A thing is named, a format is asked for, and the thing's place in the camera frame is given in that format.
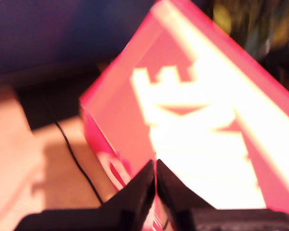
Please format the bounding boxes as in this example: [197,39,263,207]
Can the dark monitor stand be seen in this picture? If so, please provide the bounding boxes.
[14,67,106,133]

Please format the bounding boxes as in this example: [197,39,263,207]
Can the green leafy houseplant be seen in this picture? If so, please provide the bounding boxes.
[211,0,289,61]

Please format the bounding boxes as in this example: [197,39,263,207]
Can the large wide computer monitor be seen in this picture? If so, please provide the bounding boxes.
[0,0,208,80]

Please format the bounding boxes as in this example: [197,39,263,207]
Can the red Nike shoebox with lid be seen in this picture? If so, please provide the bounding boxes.
[79,0,289,231]

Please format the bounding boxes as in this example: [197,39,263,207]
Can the black cable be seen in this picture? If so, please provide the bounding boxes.
[54,121,105,205]

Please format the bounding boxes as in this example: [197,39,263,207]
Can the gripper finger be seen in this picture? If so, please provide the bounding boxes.
[102,159,156,231]
[156,159,215,231]

